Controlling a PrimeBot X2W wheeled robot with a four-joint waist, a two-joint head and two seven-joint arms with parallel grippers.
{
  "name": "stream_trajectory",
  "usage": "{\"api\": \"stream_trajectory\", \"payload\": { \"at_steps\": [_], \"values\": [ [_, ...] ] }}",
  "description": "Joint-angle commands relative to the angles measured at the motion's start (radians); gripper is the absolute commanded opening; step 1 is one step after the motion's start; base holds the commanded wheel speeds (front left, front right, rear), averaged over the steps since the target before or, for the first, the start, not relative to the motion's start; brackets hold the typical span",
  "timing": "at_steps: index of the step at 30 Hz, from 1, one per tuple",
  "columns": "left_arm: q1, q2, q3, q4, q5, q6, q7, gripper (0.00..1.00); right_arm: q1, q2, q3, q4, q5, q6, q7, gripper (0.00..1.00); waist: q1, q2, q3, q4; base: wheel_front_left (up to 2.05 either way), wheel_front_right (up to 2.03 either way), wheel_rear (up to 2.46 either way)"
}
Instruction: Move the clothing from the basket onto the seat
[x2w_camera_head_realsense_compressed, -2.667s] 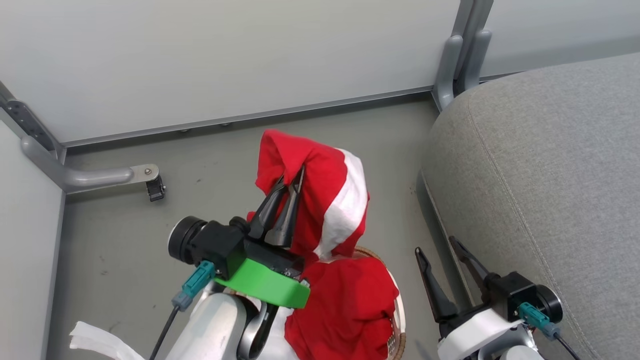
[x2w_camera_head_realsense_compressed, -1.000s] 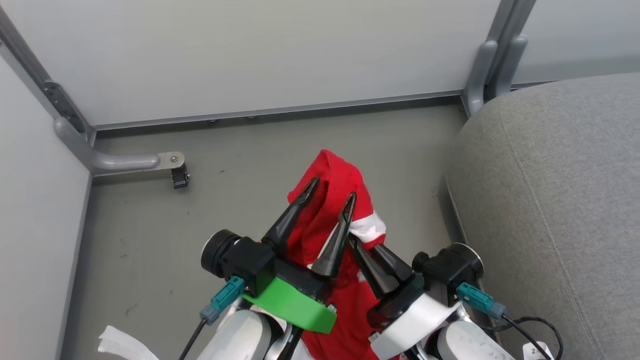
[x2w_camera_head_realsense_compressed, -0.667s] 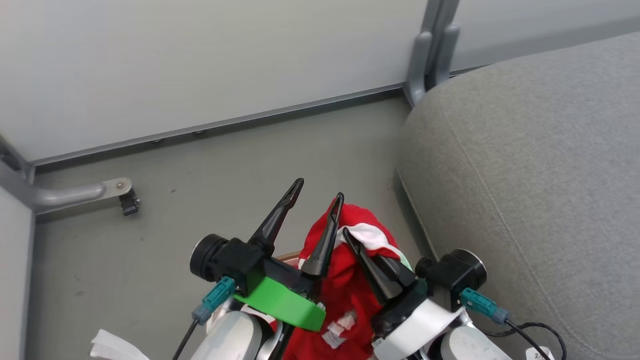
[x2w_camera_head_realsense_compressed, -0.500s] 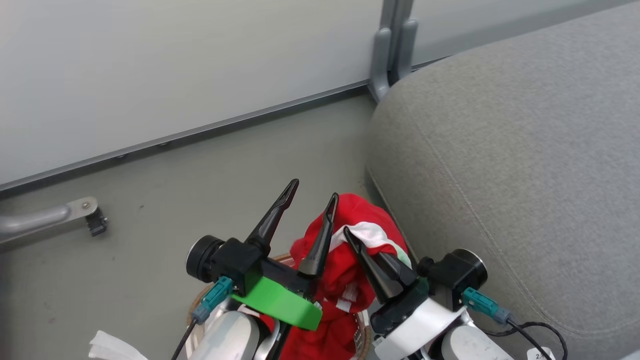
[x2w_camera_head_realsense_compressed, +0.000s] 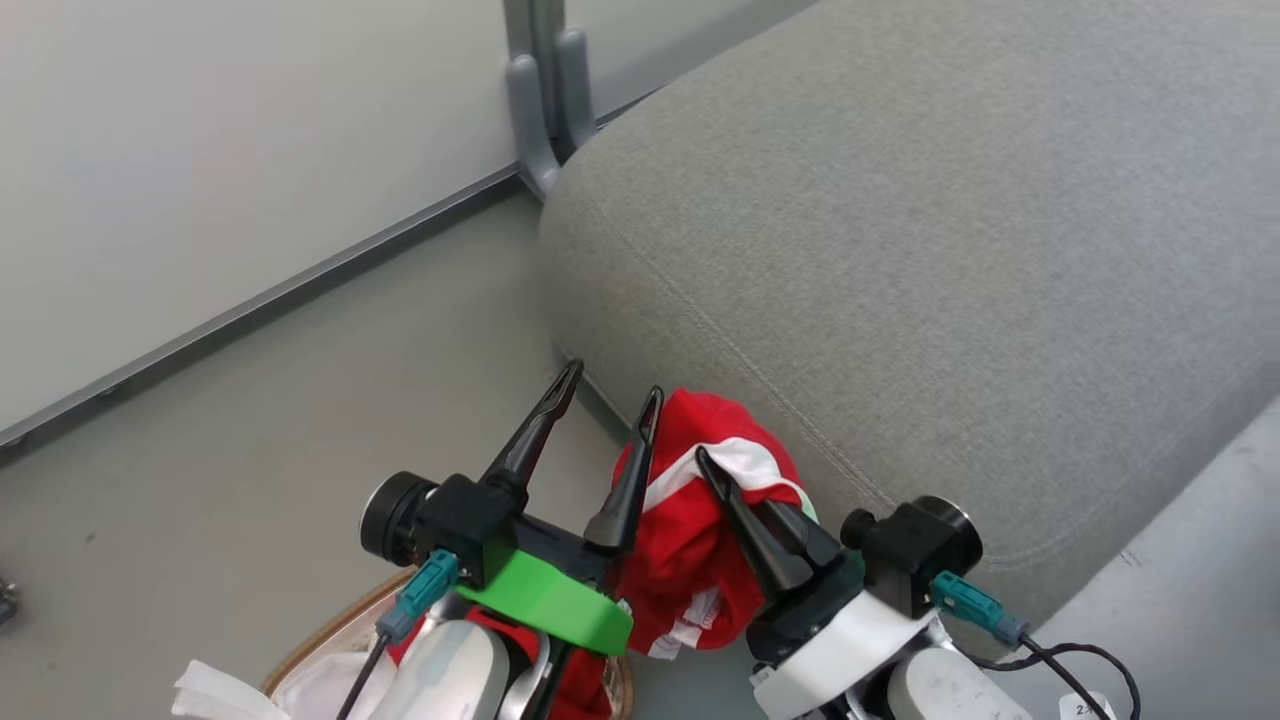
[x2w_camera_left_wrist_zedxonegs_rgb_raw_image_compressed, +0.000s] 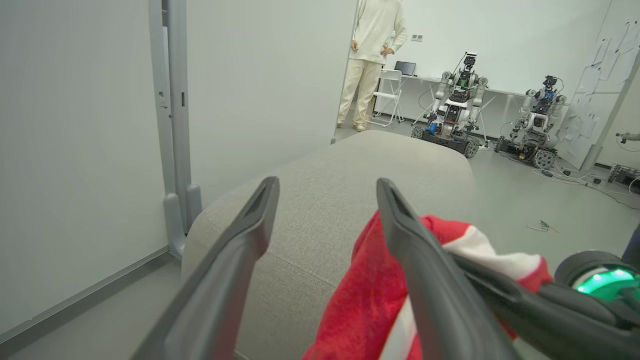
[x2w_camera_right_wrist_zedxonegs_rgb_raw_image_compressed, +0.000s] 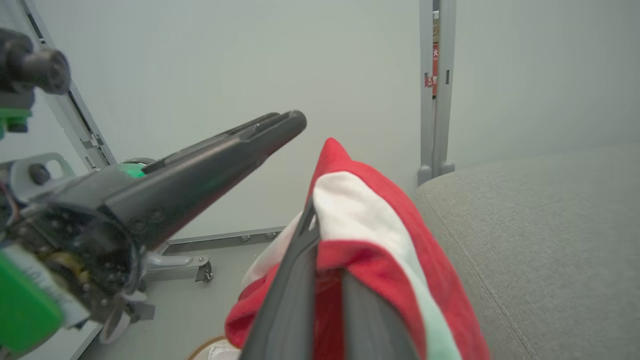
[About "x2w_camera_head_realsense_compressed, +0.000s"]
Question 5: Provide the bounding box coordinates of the teal right cable connector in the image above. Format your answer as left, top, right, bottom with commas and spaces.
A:
928, 570, 1031, 651

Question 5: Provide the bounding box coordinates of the grey metal partition post foot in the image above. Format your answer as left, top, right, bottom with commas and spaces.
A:
502, 0, 601, 203

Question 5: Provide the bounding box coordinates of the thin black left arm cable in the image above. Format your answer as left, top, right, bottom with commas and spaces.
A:
334, 630, 393, 720

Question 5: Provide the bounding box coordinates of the red and white garment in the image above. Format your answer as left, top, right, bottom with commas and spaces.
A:
385, 388, 819, 720

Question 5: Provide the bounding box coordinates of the grey fabric sofa seat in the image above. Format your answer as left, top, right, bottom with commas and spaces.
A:
537, 0, 1280, 633

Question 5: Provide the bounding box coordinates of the teal left cable connector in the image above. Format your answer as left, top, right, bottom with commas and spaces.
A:
375, 548, 462, 646

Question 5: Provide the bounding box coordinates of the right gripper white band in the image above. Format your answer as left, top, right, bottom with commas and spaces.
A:
695, 446, 943, 720

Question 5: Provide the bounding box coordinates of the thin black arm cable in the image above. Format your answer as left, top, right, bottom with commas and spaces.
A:
962, 638, 1142, 720
334, 630, 393, 720

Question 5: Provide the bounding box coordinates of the white fabric strip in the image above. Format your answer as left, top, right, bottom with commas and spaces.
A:
172, 658, 293, 720

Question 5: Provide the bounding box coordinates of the grey metal floor rail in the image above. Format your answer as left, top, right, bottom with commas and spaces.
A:
0, 165, 526, 463

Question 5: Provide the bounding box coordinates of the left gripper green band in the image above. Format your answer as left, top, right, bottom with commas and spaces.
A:
455, 359, 665, 658

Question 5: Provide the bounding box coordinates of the teal cable connector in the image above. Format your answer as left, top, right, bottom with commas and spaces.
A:
928, 570, 1031, 651
375, 548, 462, 646

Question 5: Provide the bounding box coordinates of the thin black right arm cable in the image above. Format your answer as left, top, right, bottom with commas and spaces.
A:
962, 638, 1142, 720

